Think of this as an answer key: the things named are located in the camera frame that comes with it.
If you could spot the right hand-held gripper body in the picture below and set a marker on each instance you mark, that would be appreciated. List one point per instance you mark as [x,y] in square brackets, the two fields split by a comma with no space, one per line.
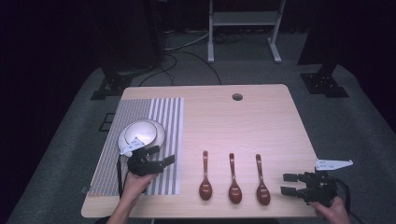
[319,186]

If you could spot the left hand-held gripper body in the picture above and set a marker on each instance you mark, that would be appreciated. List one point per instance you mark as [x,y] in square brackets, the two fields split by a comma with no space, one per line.
[141,165]

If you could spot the white bowl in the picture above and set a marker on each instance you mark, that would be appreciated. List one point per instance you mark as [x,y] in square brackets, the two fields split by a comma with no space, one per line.
[140,134]

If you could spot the person's left hand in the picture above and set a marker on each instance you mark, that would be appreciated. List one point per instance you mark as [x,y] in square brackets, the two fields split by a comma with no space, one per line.
[137,186]

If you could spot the person's right hand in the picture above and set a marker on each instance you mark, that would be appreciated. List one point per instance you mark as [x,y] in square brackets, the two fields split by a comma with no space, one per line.
[331,213]

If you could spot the white plate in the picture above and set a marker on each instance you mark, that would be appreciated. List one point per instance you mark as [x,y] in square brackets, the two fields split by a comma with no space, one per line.
[160,133]

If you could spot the red-brown spoon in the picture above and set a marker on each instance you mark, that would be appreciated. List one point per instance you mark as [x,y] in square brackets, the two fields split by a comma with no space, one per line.
[263,194]
[235,193]
[205,188]

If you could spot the striped placemat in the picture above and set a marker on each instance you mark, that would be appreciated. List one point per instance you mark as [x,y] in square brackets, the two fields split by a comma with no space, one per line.
[165,124]

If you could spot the dark floor socket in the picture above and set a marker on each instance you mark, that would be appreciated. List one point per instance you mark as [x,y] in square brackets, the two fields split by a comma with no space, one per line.
[107,122]

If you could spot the black stand base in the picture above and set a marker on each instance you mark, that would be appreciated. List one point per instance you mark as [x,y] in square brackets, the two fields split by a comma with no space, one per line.
[112,84]
[323,84]

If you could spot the white metal stand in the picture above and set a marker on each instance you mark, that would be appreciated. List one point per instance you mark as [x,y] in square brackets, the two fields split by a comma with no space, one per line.
[246,18]

